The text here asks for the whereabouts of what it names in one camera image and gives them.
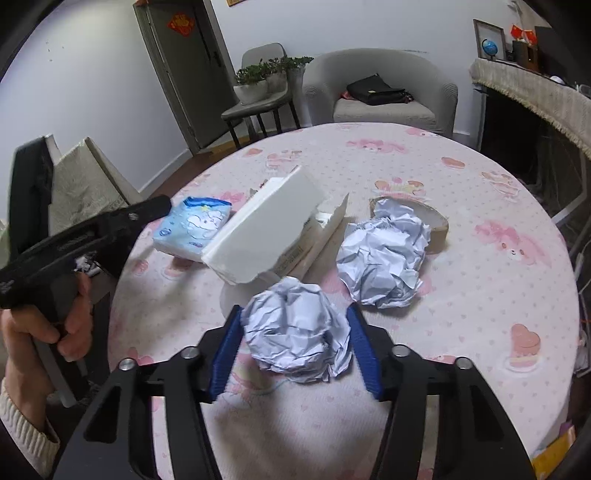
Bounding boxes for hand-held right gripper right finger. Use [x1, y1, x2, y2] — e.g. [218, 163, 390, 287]
[345, 305, 539, 480]

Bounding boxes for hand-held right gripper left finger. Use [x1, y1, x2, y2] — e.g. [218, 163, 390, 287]
[53, 305, 245, 480]

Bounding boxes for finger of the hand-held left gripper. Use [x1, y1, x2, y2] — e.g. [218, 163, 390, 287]
[119, 195, 173, 230]

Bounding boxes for small paper ball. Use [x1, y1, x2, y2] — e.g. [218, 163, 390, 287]
[242, 276, 353, 384]

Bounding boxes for large paper ball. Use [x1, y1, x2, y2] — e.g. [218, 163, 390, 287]
[336, 198, 433, 309]

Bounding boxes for white foam block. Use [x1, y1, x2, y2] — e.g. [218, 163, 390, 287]
[201, 165, 327, 286]

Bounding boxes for brown tape roll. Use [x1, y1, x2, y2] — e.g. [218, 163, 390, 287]
[368, 196, 450, 254]

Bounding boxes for person's left forearm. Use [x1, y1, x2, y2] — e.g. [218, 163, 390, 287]
[0, 376, 62, 479]

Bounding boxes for person's left hand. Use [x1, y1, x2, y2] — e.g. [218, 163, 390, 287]
[0, 272, 93, 393]

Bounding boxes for blue tissue pack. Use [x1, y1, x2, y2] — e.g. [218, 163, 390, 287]
[152, 196, 232, 263]

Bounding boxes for chair with pale cover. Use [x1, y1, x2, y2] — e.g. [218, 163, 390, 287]
[48, 136, 145, 223]

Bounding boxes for dark grey door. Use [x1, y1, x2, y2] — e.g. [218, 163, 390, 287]
[133, 0, 239, 156]

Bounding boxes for pink printed tablecloth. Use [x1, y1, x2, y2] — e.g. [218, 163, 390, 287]
[107, 122, 581, 480]

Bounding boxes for grey chair with dark legs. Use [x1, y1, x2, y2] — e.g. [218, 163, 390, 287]
[222, 43, 301, 149]

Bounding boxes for potted plant in white pot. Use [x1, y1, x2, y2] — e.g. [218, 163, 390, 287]
[233, 64, 273, 106]
[263, 58, 290, 93]

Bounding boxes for red door decoration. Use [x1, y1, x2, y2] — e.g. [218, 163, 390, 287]
[166, 13, 197, 38]

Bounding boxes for potted plant on tall stand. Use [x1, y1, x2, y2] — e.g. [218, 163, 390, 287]
[281, 54, 315, 131]

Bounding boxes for grey armchair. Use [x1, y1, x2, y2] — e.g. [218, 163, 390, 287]
[302, 48, 459, 138]

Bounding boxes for black handbag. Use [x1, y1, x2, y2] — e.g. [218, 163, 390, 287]
[346, 74, 415, 106]

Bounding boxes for lace-edged cabinet cloth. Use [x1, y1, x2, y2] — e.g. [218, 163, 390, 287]
[469, 58, 591, 160]

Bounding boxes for dark wooden box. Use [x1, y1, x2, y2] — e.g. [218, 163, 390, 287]
[512, 41, 541, 73]

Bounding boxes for framed picture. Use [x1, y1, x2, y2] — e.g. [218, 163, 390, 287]
[473, 19, 508, 62]

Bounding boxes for small red flags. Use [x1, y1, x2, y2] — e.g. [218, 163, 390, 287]
[510, 23, 539, 45]

